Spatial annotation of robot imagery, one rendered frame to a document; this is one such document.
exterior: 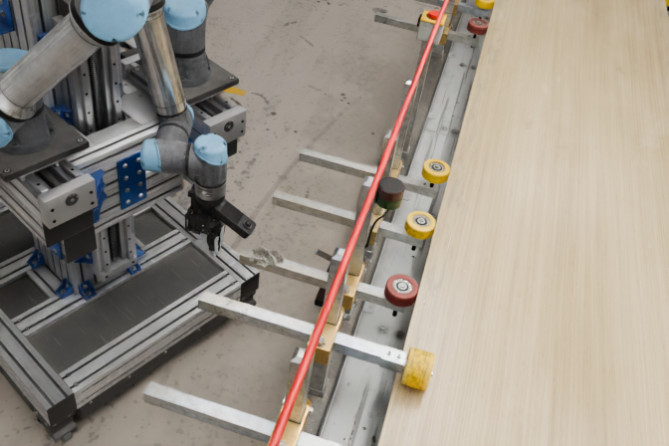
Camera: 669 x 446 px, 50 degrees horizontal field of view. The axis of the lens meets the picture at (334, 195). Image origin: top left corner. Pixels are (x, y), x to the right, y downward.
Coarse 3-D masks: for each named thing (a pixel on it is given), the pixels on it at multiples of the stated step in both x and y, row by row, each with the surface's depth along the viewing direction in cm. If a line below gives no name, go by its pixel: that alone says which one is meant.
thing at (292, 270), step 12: (252, 264) 181; (288, 264) 180; (300, 264) 180; (288, 276) 180; (300, 276) 179; (312, 276) 178; (324, 276) 178; (324, 288) 179; (360, 288) 177; (372, 288) 177; (372, 300) 177; (384, 300) 175
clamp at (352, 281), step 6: (360, 270) 180; (348, 276) 178; (354, 276) 178; (360, 276) 178; (348, 282) 176; (354, 282) 177; (354, 288) 175; (348, 294) 173; (354, 294) 174; (342, 300) 174; (348, 300) 174; (342, 306) 176; (348, 306) 175
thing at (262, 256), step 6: (258, 246) 183; (252, 252) 181; (258, 252) 180; (264, 252) 180; (270, 252) 181; (276, 252) 181; (252, 258) 179; (258, 258) 178; (264, 258) 178; (270, 258) 178; (276, 258) 179; (282, 258) 180; (258, 264) 178; (264, 264) 178; (270, 264) 179; (276, 264) 179
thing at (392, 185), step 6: (384, 180) 161; (390, 180) 161; (396, 180) 161; (384, 186) 159; (390, 186) 159; (396, 186) 160; (402, 186) 160; (390, 192) 158; (396, 192) 158; (372, 210) 164; (372, 228) 170; (366, 246) 174
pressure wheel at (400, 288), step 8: (392, 280) 174; (400, 280) 174; (408, 280) 174; (392, 288) 172; (400, 288) 172; (408, 288) 173; (416, 288) 173; (392, 296) 171; (400, 296) 170; (408, 296) 170; (416, 296) 172; (392, 304) 172; (400, 304) 171; (408, 304) 172
